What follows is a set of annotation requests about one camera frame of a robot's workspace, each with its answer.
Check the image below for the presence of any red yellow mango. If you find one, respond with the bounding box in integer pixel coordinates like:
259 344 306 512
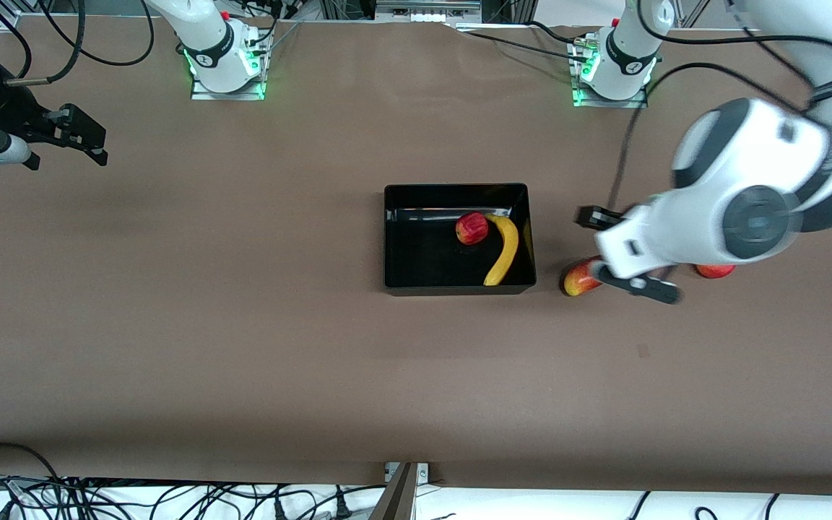
563 256 605 298

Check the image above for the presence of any dark grey post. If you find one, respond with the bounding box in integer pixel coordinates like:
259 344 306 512
367 462 418 520

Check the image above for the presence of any white power strip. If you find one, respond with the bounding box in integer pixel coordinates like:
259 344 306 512
375 0 482 23

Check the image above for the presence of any small metal bracket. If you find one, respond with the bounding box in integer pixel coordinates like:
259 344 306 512
384 461 430 484

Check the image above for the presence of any yellow banana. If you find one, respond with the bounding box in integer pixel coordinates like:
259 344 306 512
483 213 520 287

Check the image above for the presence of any black plastic box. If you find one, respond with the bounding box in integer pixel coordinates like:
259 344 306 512
383 183 538 298

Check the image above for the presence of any paper table cover sheet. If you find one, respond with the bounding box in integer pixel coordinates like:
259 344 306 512
0 16 832 498

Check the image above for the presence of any thick black gripper cable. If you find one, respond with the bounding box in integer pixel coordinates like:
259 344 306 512
4 0 87 87

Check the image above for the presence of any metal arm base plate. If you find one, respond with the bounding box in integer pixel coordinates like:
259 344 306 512
568 36 650 109
190 29 272 101

